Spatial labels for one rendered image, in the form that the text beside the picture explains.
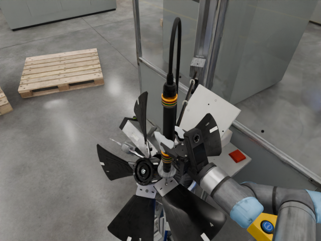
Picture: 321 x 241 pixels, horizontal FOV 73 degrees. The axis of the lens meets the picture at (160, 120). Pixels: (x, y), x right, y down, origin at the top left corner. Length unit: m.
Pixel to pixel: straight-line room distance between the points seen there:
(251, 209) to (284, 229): 0.08
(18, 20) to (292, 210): 6.05
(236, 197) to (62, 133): 2.60
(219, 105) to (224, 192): 0.58
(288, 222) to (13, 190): 2.49
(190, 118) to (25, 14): 5.40
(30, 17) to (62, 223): 4.86
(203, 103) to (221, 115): 0.12
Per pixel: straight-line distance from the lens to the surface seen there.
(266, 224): 1.09
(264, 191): 0.68
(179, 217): 0.91
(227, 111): 1.07
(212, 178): 0.60
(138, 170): 0.97
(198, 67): 1.19
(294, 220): 0.57
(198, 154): 0.61
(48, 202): 2.47
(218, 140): 0.81
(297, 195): 0.66
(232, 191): 0.59
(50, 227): 2.35
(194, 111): 1.14
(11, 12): 6.13
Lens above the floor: 2.02
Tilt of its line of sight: 45 degrees down
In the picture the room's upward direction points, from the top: straight up
